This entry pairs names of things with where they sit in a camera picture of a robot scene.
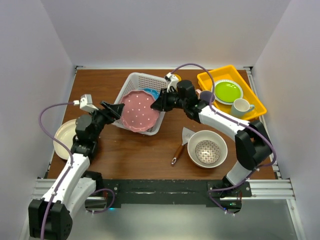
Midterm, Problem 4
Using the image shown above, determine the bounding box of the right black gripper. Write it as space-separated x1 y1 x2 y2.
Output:
151 87 188 112

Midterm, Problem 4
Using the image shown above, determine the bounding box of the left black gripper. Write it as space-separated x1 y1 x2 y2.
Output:
86 101 124 142

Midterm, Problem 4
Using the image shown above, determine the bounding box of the blue polka dot plate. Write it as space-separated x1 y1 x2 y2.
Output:
138 88 160 100

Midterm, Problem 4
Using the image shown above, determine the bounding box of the pink polka dot plate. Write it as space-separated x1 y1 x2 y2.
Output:
120 90 160 133

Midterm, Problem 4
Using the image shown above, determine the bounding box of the white perforated plastic basket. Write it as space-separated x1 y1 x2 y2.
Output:
114 72 167 136

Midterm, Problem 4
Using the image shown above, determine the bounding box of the cream bear print plate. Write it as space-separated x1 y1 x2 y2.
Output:
53 119 76 160

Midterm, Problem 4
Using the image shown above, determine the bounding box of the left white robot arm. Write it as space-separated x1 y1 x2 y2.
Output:
28 98 125 240

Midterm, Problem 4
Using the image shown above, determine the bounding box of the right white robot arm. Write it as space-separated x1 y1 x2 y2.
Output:
150 80 276 197

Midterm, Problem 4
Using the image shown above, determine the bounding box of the yellow mug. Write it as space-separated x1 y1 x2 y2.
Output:
174 74 182 81

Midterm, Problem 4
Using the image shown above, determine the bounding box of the pink mug purple interior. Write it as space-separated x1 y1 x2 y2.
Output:
195 89 215 104

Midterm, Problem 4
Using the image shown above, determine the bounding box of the yellow plastic tray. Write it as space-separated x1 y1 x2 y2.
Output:
197 65 267 121

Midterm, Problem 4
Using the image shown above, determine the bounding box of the white bowl patterned inside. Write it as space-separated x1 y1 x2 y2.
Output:
187 130 228 169

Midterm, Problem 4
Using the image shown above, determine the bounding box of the green plate white rim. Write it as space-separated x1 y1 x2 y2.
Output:
211 79 244 105

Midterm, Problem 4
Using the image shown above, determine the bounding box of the light blue mug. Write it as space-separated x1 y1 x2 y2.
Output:
229 98 255 119

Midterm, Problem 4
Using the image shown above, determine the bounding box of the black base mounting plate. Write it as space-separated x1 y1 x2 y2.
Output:
74 178 252 217

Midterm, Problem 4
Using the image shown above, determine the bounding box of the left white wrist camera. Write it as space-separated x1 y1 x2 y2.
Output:
72 94 98 113

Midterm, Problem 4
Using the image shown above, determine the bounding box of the wooden handle metal scraper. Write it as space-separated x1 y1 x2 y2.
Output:
170 127 195 167

